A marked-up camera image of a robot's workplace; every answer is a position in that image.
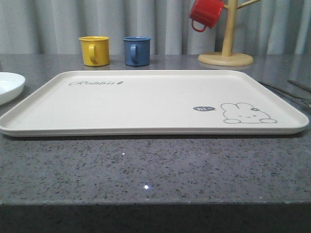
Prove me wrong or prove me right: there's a silver metal fork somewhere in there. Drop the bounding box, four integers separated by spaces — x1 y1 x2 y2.
259 82 311 107

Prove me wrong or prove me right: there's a white round plate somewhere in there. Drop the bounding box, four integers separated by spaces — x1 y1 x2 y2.
0 72 25 105

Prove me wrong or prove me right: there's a beige rabbit serving tray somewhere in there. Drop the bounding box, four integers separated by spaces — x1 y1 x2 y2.
0 70 309 137

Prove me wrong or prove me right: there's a blue enamel mug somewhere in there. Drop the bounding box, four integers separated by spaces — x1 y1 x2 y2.
123 36 151 67

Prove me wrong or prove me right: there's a yellow enamel mug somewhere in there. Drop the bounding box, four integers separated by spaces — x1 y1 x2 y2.
79 36 110 67

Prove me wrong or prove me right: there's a wooden mug tree stand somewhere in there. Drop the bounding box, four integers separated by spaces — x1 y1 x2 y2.
198 0 259 67

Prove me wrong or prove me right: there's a red enamel mug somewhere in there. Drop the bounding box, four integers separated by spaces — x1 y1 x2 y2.
189 0 225 33

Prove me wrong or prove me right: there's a grey curtain backdrop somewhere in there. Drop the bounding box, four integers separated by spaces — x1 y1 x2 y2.
0 0 311 55

